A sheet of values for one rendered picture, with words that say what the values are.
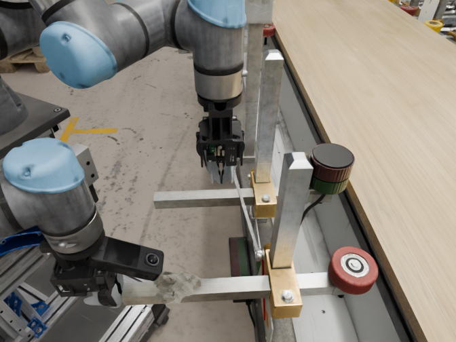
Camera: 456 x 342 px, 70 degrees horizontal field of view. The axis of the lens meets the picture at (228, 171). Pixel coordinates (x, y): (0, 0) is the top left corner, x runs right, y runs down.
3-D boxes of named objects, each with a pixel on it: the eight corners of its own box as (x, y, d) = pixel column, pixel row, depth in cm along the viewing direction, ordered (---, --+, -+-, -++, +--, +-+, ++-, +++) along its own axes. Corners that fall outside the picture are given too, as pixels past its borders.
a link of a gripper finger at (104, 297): (110, 289, 59) (98, 262, 53) (120, 289, 59) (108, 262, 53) (104, 315, 55) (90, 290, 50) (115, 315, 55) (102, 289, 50)
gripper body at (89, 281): (75, 260, 58) (51, 216, 50) (124, 257, 59) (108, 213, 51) (62, 300, 53) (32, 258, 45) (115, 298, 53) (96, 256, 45)
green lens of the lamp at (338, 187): (311, 195, 46) (313, 184, 45) (301, 167, 51) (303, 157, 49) (352, 193, 47) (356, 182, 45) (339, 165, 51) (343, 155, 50)
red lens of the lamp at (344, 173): (314, 182, 45) (317, 170, 43) (304, 155, 49) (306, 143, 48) (357, 180, 45) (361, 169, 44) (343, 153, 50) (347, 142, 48)
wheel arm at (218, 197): (155, 212, 80) (153, 200, 77) (157, 201, 83) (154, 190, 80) (330, 204, 82) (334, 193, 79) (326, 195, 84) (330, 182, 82)
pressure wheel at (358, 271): (326, 316, 62) (340, 285, 54) (315, 277, 68) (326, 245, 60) (368, 313, 62) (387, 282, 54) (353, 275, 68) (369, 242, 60)
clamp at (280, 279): (271, 319, 59) (274, 306, 56) (261, 255, 69) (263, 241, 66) (302, 317, 59) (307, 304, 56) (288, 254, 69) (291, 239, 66)
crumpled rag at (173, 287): (150, 307, 57) (147, 300, 55) (154, 271, 62) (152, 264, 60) (201, 304, 57) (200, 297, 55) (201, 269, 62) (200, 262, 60)
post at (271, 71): (252, 223, 91) (265, 55, 59) (250, 214, 94) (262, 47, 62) (264, 222, 92) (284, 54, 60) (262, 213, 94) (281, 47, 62)
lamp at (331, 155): (294, 260, 58) (316, 169, 43) (288, 234, 62) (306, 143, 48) (327, 258, 58) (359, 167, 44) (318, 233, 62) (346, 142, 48)
